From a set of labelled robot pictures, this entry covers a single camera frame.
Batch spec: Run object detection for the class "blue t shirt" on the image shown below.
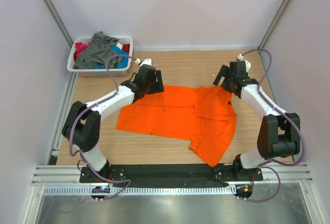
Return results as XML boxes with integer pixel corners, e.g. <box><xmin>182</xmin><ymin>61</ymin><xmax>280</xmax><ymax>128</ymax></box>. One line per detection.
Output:
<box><xmin>109</xmin><ymin>45</ymin><xmax>128</xmax><ymax>68</ymax></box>

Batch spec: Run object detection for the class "slotted white cable duct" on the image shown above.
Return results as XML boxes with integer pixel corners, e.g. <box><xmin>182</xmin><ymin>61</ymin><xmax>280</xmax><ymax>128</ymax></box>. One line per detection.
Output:
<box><xmin>43</xmin><ymin>185</ymin><xmax>236</xmax><ymax>196</ymax></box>

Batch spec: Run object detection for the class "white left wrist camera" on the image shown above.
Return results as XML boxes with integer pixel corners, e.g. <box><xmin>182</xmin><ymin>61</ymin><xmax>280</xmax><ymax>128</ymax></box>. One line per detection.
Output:
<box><xmin>135</xmin><ymin>59</ymin><xmax>153</xmax><ymax>67</ymax></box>

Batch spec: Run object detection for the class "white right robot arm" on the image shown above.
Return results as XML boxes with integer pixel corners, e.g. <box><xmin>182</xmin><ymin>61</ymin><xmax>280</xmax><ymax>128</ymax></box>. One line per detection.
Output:
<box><xmin>213</xmin><ymin>59</ymin><xmax>305</xmax><ymax>181</ymax></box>

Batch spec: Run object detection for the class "dark red t shirt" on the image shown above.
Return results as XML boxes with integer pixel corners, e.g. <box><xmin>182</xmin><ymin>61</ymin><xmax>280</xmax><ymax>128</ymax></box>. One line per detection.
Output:
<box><xmin>122</xmin><ymin>44</ymin><xmax>130</xmax><ymax>54</ymax></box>

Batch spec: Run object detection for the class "pink t shirt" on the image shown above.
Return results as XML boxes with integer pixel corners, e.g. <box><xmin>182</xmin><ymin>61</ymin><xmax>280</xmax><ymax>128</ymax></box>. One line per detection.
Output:
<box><xmin>75</xmin><ymin>42</ymin><xmax>91</xmax><ymax>55</ymax></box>

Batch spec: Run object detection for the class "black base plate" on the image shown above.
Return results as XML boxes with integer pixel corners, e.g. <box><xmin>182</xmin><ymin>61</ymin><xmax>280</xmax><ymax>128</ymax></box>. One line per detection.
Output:
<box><xmin>79</xmin><ymin>162</ymin><xmax>264</xmax><ymax>189</ymax></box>

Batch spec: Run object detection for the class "grey t shirt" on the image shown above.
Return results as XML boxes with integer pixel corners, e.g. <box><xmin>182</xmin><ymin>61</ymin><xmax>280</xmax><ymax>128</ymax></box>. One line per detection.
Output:
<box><xmin>73</xmin><ymin>31</ymin><xmax>120</xmax><ymax>70</ymax></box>

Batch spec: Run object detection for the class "aluminium front rail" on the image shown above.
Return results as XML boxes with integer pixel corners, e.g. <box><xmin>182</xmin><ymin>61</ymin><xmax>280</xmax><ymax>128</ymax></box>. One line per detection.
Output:
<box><xmin>32</xmin><ymin>163</ymin><xmax>313</xmax><ymax>185</ymax></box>

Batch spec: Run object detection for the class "white plastic laundry basket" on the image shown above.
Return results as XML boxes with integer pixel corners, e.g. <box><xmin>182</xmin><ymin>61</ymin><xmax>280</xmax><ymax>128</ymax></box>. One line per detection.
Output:
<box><xmin>67</xmin><ymin>36</ymin><xmax>134</xmax><ymax>77</ymax></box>

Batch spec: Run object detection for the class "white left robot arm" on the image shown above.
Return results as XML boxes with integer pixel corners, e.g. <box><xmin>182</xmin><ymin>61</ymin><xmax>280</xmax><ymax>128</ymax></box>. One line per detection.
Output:
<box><xmin>62</xmin><ymin>59</ymin><xmax>164</xmax><ymax>183</ymax></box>

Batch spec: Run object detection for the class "orange t shirt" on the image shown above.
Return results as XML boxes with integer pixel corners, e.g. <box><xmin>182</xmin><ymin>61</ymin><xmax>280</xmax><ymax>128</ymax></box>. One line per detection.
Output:
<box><xmin>116</xmin><ymin>85</ymin><xmax>237</xmax><ymax>167</ymax></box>

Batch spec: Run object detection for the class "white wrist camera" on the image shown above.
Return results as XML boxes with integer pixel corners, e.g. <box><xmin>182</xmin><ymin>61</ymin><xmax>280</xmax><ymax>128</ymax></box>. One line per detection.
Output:
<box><xmin>237</xmin><ymin>54</ymin><xmax>251</xmax><ymax>73</ymax></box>
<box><xmin>135</xmin><ymin>59</ymin><xmax>153</xmax><ymax>67</ymax></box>

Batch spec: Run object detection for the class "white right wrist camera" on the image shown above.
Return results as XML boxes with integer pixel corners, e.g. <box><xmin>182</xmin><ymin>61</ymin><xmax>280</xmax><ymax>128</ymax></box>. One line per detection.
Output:
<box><xmin>237</xmin><ymin>54</ymin><xmax>251</xmax><ymax>73</ymax></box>

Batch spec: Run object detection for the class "white garment in basket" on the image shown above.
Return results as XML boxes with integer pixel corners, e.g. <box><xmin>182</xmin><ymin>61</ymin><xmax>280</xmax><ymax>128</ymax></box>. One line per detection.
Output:
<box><xmin>116</xmin><ymin>42</ymin><xmax>123</xmax><ymax>49</ymax></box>

